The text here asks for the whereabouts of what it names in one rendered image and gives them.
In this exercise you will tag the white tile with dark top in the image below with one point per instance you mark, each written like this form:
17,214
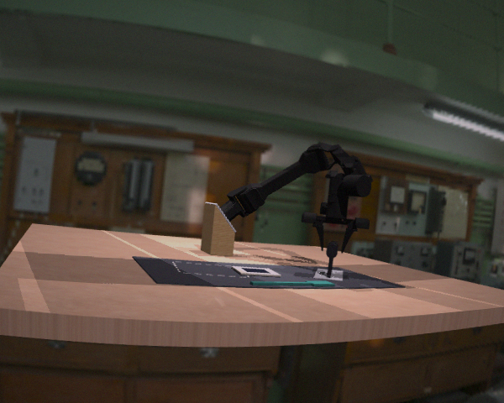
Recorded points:
255,271

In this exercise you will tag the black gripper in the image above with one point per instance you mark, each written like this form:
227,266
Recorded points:
337,208

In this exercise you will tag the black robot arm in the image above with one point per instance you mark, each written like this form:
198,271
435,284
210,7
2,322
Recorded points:
353,182

